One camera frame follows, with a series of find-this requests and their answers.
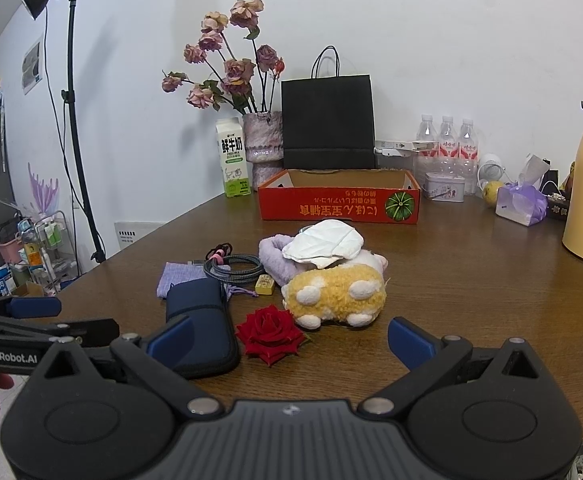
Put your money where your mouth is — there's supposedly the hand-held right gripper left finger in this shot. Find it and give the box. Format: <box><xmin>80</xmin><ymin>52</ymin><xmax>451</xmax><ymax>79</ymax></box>
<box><xmin>26</xmin><ymin>316</ymin><xmax>224</xmax><ymax>418</ymax></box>

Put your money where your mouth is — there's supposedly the black paper bag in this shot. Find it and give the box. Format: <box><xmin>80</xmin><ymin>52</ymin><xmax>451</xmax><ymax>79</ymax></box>
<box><xmin>281</xmin><ymin>46</ymin><xmax>376</xmax><ymax>170</ymax></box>

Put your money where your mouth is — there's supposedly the navy zip case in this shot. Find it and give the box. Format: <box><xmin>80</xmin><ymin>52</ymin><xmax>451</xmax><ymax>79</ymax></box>
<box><xmin>165</xmin><ymin>278</ymin><xmax>242</xmax><ymax>380</ymax></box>

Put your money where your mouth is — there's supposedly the small white fan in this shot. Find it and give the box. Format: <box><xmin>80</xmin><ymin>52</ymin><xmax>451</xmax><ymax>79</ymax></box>
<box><xmin>477</xmin><ymin>154</ymin><xmax>509</xmax><ymax>182</ymax></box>

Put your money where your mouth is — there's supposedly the dried pink rose bouquet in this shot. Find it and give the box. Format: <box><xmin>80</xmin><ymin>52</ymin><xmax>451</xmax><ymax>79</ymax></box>
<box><xmin>161</xmin><ymin>0</ymin><xmax>286</xmax><ymax>116</ymax></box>

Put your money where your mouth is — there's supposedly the clear plastic storage container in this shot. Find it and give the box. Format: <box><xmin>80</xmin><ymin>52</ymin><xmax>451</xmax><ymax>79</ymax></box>
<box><xmin>375</xmin><ymin>149</ymin><xmax>417</xmax><ymax>171</ymax></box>

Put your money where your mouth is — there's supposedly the yellow pear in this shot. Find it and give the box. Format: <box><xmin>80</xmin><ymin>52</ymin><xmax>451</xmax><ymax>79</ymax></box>
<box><xmin>482</xmin><ymin>180</ymin><xmax>506</xmax><ymax>206</ymax></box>

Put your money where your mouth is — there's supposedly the purple flower wall decal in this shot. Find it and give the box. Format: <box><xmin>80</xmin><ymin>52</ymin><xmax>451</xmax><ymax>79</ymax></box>
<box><xmin>27</xmin><ymin>162</ymin><xmax>61</xmax><ymax>213</ymax></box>

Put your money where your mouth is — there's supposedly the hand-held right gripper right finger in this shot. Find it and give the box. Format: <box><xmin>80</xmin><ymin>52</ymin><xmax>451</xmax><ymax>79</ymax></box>
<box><xmin>356</xmin><ymin>316</ymin><xmax>555</xmax><ymax>418</ymax></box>

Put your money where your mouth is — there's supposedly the silver tin box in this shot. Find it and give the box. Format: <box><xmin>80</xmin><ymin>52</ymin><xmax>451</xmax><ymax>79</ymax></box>
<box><xmin>425</xmin><ymin>172</ymin><xmax>466</xmax><ymax>203</ymax></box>

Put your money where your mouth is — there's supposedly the metal wire storage rack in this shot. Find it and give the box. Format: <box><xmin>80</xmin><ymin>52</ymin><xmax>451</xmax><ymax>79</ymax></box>
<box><xmin>0</xmin><ymin>210</ymin><xmax>79</xmax><ymax>296</ymax></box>

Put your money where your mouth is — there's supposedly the white face mask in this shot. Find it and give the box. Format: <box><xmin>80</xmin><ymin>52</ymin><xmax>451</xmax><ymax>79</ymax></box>
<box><xmin>281</xmin><ymin>220</ymin><xmax>363</xmax><ymax>268</ymax></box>

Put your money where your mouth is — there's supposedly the black light stand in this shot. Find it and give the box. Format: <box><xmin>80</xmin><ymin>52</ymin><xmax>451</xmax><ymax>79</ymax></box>
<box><xmin>61</xmin><ymin>0</ymin><xmax>107</xmax><ymax>265</ymax></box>

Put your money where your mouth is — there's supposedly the bottle with yellow label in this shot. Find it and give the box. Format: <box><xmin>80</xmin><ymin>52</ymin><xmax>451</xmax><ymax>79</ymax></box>
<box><xmin>20</xmin><ymin>220</ymin><xmax>43</xmax><ymax>267</ymax></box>

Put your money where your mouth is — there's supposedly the red cardboard box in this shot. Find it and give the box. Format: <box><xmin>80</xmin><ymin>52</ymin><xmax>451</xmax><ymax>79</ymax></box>
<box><xmin>257</xmin><ymin>168</ymin><xmax>421</xmax><ymax>226</ymax></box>

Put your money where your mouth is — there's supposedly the yellow plush toy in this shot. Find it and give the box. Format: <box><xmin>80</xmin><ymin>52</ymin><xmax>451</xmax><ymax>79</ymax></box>
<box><xmin>281</xmin><ymin>252</ymin><xmax>389</xmax><ymax>331</ymax></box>

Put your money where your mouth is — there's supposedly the white wall outlet panel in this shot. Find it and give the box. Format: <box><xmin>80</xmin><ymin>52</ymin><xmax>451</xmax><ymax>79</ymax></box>
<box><xmin>114</xmin><ymin>221</ymin><xmax>167</xmax><ymax>250</ymax></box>

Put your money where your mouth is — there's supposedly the purple glass vase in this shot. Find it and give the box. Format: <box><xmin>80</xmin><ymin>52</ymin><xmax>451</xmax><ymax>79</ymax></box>
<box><xmin>242</xmin><ymin>111</ymin><xmax>284</xmax><ymax>192</ymax></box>

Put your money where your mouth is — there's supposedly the red rose flower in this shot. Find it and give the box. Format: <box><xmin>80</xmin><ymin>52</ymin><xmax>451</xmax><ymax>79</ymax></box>
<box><xmin>234</xmin><ymin>304</ymin><xmax>312</xmax><ymax>367</ymax></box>

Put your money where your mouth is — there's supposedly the white flat carton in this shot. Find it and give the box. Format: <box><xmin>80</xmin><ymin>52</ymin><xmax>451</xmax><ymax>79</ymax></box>
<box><xmin>374</xmin><ymin>139</ymin><xmax>437</xmax><ymax>157</ymax></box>

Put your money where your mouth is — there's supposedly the wall poster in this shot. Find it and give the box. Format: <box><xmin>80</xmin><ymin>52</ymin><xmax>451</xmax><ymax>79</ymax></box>
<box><xmin>21</xmin><ymin>40</ymin><xmax>44</xmax><ymax>93</ymax></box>

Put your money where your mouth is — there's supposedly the grey braided cable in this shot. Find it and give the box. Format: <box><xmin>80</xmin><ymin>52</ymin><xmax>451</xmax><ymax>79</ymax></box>
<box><xmin>190</xmin><ymin>242</ymin><xmax>266</xmax><ymax>285</ymax></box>

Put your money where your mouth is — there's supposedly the white paper packet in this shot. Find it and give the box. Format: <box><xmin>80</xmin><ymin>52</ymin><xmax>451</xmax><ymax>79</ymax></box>
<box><xmin>524</xmin><ymin>154</ymin><xmax>552</xmax><ymax>186</ymax></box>

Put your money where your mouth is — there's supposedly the purple fluffy headband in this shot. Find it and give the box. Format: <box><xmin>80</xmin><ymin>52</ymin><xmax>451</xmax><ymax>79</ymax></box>
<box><xmin>258</xmin><ymin>235</ymin><xmax>322</xmax><ymax>288</ymax></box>

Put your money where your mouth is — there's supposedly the purple tissue pack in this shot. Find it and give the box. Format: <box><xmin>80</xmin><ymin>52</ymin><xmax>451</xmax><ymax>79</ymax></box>
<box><xmin>495</xmin><ymin>182</ymin><xmax>548</xmax><ymax>227</ymax></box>

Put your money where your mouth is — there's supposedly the lavender drawstring pouch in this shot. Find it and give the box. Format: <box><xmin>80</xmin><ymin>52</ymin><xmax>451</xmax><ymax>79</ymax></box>
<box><xmin>156</xmin><ymin>261</ymin><xmax>254</xmax><ymax>302</ymax></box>

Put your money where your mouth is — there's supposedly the white green milk carton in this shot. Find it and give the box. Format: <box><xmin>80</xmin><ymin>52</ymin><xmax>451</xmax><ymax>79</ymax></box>
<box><xmin>215</xmin><ymin>116</ymin><xmax>251</xmax><ymax>199</ymax></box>

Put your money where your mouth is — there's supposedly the dark gift box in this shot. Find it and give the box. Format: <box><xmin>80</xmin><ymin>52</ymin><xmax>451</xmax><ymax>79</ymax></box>
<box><xmin>546</xmin><ymin>195</ymin><xmax>571</xmax><ymax>220</ymax></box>

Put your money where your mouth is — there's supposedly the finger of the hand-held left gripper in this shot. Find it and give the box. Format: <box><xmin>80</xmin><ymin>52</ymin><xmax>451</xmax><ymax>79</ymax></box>
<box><xmin>0</xmin><ymin>294</ymin><xmax>63</xmax><ymax>320</ymax></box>
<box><xmin>0</xmin><ymin>318</ymin><xmax>120</xmax><ymax>350</ymax></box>

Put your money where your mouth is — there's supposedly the small cardboard box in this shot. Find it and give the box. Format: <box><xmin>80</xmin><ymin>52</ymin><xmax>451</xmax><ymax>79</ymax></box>
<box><xmin>11</xmin><ymin>281</ymin><xmax>46</xmax><ymax>297</ymax></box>

